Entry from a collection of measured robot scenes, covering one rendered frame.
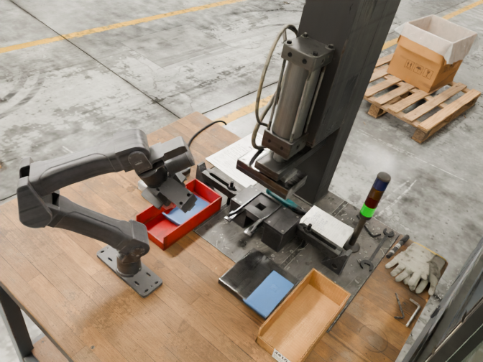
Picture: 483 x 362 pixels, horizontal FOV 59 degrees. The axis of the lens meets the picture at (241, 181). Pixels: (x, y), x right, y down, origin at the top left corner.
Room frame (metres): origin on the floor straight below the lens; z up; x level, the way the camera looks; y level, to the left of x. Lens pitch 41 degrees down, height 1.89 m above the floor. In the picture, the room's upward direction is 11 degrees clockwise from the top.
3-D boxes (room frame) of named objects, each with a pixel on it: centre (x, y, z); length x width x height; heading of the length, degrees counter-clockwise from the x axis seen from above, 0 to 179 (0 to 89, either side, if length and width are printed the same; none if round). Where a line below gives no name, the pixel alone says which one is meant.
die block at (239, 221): (0.95, -0.09, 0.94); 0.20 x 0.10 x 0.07; 58
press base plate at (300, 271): (1.01, -0.15, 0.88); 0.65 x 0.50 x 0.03; 58
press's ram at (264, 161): (1.02, -0.11, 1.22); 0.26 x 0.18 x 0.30; 148
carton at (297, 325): (0.63, -0.23, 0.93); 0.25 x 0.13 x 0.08; 148
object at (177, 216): (0.95, 0.15, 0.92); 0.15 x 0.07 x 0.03; 153
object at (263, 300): (0.69, -0.13, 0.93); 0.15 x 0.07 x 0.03; 150
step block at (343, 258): (0.85, -0.32, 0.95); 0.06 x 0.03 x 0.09; 58
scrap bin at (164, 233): (0.92, 0.17, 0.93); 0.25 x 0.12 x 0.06; 148
